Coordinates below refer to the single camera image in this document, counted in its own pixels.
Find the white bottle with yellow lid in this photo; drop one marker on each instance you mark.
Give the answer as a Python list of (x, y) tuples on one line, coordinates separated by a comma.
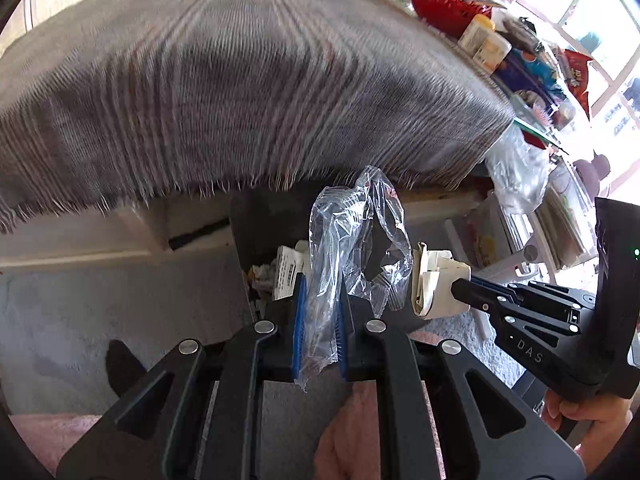
[(475, 35)]

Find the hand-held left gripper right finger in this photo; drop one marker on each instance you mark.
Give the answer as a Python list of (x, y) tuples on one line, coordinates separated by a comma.
[(342, 340)]

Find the black trash bin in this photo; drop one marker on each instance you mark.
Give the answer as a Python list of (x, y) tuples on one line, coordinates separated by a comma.
[(250, 235)]

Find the person's pink fleece pants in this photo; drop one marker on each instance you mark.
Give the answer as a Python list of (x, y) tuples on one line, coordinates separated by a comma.
[(350, 435)]

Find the red openwork basket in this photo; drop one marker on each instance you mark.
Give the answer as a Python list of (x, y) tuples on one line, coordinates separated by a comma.
[(445, 7)]

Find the red snack bag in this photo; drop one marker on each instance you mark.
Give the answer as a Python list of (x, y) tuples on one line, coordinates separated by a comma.
[(577, 75)]

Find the white barcode box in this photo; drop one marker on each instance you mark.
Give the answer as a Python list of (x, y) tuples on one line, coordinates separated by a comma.
[(287, 270)]

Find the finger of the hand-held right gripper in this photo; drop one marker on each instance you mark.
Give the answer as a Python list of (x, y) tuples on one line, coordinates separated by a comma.
[(555, 296), (475, 295)]

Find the person's right hand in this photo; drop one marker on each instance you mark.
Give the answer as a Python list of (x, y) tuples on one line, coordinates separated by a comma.
[(595, 420)]

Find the white paper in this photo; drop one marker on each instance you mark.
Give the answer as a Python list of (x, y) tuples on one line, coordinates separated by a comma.
[(435, 285)]

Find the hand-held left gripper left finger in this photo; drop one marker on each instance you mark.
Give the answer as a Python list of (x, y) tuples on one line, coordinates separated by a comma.
[(299, 325)]

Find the grey plaid tablecloth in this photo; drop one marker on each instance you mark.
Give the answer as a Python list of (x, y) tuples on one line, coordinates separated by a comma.
[(200, 85)]

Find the clear plastic wrapper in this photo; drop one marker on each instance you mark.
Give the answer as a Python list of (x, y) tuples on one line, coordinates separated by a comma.
[(325, 260)]

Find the grey crumpled paper scrap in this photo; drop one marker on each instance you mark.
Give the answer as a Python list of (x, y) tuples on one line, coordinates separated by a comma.
[(260, 280)]

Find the clear hanging plastic bag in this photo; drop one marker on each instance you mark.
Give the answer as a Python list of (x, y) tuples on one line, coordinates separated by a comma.
[(517, 170)]

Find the blue round cookie tin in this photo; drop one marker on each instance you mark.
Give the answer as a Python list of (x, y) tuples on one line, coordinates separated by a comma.
[(525, 77)]

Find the white magazine shelf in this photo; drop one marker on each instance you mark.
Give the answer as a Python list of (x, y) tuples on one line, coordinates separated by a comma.
[(555, 225)]

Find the pink hairbrush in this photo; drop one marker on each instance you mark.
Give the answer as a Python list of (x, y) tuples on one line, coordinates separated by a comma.
[(542, 112)]

